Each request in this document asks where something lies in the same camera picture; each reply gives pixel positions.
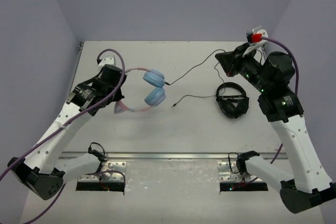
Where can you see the metal base plate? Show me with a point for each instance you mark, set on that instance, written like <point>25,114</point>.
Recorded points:
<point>112,171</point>
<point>229,173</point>

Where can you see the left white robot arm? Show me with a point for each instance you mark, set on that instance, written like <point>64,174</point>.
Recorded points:
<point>40,170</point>

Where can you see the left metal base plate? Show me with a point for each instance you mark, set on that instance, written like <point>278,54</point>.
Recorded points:
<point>112,171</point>

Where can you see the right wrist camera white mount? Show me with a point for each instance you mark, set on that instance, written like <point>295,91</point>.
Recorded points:
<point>255,39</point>

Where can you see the black headphones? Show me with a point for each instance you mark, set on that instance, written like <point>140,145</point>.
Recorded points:
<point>233,106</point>

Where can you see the aluminium table rail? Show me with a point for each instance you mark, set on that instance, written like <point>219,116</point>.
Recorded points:
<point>169,155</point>

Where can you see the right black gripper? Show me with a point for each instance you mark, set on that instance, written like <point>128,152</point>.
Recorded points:
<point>231,61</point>

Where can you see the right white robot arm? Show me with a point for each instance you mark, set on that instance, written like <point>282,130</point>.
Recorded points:
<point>308,185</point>

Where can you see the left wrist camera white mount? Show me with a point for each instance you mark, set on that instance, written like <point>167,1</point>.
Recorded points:
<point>106,60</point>

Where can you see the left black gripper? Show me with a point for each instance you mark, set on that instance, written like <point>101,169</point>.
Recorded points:
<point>115,87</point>

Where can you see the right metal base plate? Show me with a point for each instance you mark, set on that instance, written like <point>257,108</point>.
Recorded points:
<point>229,173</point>

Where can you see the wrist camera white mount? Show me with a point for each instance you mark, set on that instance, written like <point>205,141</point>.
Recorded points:
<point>255,39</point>
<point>106,60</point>

